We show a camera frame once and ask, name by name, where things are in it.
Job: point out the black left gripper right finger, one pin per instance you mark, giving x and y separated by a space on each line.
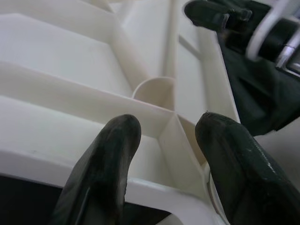
246 173

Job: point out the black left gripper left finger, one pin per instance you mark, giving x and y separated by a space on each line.
100 173

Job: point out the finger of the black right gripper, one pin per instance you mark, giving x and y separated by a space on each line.
206 14

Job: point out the white plastic children table top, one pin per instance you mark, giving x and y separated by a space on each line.
70 70

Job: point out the black cloth table cover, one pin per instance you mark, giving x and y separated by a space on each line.
257 93

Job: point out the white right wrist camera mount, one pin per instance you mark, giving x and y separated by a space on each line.
262 25

